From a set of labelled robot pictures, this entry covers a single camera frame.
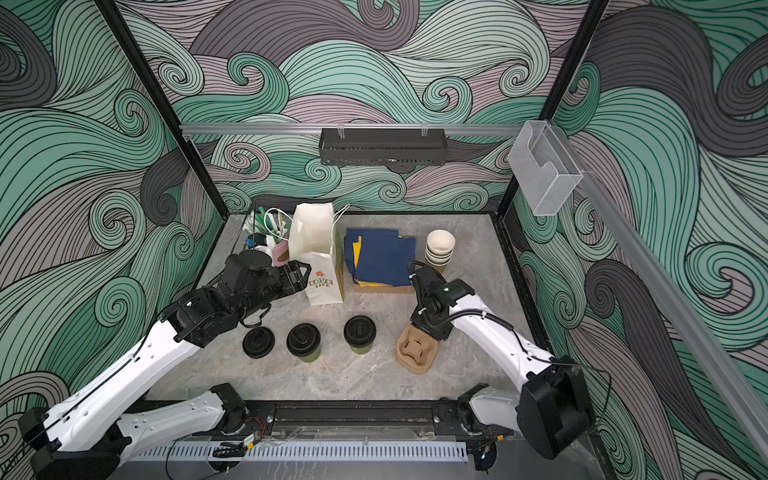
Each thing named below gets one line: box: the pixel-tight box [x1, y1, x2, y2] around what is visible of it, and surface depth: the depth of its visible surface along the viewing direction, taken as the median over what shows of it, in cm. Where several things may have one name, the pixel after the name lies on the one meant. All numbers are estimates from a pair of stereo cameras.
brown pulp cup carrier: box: [396, 324, 440, 375], surface depth 80 cm
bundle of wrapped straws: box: [242, 206, 289, 244], surface depth 94 cm
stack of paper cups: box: [424, 229, 456, 267], surface depth 94 cm
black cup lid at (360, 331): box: [343, 315, 377, 348], surface depth 78 cm
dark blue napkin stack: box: [344, 228, 417, 287], surface depth 103 cm
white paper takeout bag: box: [288, 202, 344, 306], surface depth 89 cm
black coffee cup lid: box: [242, 327, 275, 359], surface depth 85 cm
